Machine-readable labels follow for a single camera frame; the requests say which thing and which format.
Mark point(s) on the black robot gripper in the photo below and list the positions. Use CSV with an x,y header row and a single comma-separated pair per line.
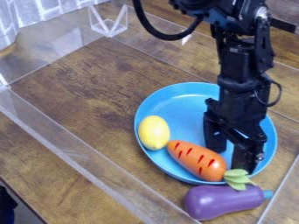
x,y
233,120

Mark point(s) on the orange toy carrot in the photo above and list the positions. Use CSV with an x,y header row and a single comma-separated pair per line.
x,y
201,161

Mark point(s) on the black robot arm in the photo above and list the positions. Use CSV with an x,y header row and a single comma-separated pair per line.
x,y
240,24

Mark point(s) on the blue plastic plate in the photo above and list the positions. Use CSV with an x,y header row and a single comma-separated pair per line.
x,y
181,105

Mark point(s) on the yellow toy lemon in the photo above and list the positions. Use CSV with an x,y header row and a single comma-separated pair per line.
x,y
154,132

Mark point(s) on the purple toy eggplant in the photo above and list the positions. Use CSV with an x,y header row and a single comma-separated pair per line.
x,y
209,201

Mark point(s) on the clear acrylic enclosure wall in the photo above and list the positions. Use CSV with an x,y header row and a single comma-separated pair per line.
x,y
76,75

